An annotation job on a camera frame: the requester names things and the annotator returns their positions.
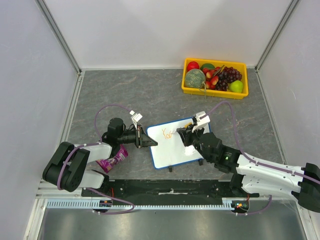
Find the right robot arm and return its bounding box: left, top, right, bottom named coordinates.
left=176, top=125, right=320, bottom=213

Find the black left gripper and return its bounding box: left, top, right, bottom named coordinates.
left=117, top=124, right=157, bottom=149

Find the green round fruit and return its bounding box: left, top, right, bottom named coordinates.
left=200, top=63, right=215, bottom=71

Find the green netted melon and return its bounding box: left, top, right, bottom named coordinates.
left=184, top=68, right=206, bottom=89

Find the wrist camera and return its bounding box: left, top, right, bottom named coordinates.
left=192, top=111, right=210, bottom=132
left=129, top=110, right=143, bottom=130

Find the white orange marker pen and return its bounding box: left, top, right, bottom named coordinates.
left=170, top=122, right=193, bottom=135

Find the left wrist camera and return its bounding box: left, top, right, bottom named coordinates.
left=129, top=110, right=143, bottom=130

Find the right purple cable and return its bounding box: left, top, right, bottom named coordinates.
left=202, top=101, right=320, bottom=217

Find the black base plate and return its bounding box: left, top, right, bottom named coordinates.
left=97, top=179, right=259, bottom=205

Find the red apple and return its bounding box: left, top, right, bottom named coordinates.
left=186, top=61, right=200, bottom=72

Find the purple cable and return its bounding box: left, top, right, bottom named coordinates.
left=56, top=104, right=136, bottom=216
left=202, top=101, right=320, bottom=217

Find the purple snack bag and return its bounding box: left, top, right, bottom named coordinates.
left=96, top=144, right=128, bottom=174

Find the green pear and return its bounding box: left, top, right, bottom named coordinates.
left=229, top=80, right=244, bottom=94

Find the dark purple grape bunch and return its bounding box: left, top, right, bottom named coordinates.
left=215, top=67, right=242, bottom=91

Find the yellow plastic fruit bin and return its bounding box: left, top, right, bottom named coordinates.
left=181, top=58, right=249, bottom=100

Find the white slotted cable duct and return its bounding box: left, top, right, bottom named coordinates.
left=46, top=199, right=244, bottom=211

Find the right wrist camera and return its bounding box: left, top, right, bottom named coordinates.
left=192, top=111, right=210, bottom=132

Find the blue framed whiteboard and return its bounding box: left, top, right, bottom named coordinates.
left=146, top=117, right=202, bottom=169

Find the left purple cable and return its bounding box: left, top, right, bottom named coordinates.
left=56, top=104, right=136, bottom=216

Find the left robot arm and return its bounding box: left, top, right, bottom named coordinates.
left=42, top=118, right=158, bottom=197

